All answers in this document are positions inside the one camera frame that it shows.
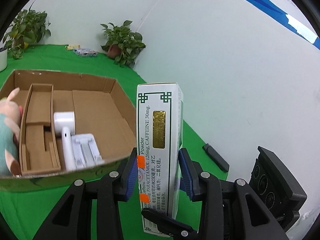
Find white green medicine box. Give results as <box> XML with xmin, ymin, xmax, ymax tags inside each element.
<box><xmin>135</xmin><ymin>81</ymin><xmax>185</xmax><ymax>238</ymax></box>

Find white hair dryer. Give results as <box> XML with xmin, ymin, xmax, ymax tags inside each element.
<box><xmin>53</xmin><ymin>112</ymin><xmax>76</xmax><ymax>172</ymax></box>

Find long brown cardboard box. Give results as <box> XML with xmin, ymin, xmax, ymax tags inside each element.
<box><xmin>19</xmin><ymin>83</ymin><xmax>61</xmax><ymax>176</ymax></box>

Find pink teal plush toy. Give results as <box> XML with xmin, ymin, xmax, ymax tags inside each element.
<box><xmin>1</xmin><ymin>87</ymin><xmax>23</xmax><ymax>176</ymax></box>

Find black remote on table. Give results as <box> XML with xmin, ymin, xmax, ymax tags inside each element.
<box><xmin>202</xmin><ymin>144</ymin><xmax>229</xmax><ymax>173</ymax></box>

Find large open cardboard box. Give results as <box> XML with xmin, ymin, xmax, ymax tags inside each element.
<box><xmin>1</xmin><ymin>70</ymin><xmax>136</xmax><ymax>192</ymax></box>

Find green tablecloth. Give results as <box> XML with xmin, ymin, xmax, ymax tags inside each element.
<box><xmin>1</xmin><ymin>45</ymin><xmax>227</xmax><ymax>239</ymax></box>

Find right potted green plant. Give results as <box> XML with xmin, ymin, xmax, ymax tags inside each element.
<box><xmin>100</xmin><ymin>20</ymin><xmax>146</xmax><ymax>68</ymax></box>

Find potted green plant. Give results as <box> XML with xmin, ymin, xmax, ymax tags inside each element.
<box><xmin>2</xmin><ymin>5</ymin><xmax>51</xmax><ymax>60</ymax></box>
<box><xmin>100</xmin><ymin>20</ymin><xmax>146</xmax><ymax>68</ymax></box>

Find small packets on table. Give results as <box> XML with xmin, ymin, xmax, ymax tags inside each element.
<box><xmin>65</xmin><ymin>44</ymin><xmax>98</xmax><ymax>57</ymax></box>

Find white enamel mug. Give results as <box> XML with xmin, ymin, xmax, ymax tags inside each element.
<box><xmin>0</xmin><ymin>47</ymin><xmax>8</xmax><ymax>72</ymax></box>

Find left potted green plant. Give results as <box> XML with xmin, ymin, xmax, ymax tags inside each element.
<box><xmin>2</xmin><ymin>5</ymin><xmax>51</xmax><ymax>60</ymax></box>

